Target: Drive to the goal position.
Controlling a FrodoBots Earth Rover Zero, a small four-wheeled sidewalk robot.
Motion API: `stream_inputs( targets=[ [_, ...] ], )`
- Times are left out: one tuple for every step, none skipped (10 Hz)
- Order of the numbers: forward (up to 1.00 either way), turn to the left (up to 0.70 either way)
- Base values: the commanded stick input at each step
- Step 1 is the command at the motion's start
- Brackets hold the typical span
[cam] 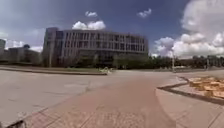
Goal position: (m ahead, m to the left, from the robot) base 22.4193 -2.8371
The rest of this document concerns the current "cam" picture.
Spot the sandy bed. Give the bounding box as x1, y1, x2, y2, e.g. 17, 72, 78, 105
181, 76, 224, 100

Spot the row of trees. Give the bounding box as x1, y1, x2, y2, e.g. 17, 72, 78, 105
148, 54, 224, 70

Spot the low building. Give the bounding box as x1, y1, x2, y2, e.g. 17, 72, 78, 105
0, 38, 44, 66

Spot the curved multi-storey building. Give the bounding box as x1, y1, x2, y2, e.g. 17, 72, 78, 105
41, 27, 150, 69

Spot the pole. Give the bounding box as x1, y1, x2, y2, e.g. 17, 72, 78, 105
171, 50, 176, 73

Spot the grey paved plaza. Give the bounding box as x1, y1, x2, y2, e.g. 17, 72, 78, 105
0, 68, 224, 128

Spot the raised grass strip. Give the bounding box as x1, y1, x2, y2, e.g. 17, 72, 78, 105
0, 65, 108, 76

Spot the dark kerb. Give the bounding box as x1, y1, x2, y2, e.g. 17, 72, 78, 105
156, 76, 224, 106

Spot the red brick path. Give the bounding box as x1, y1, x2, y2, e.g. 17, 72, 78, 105
19, 73, 188, 128

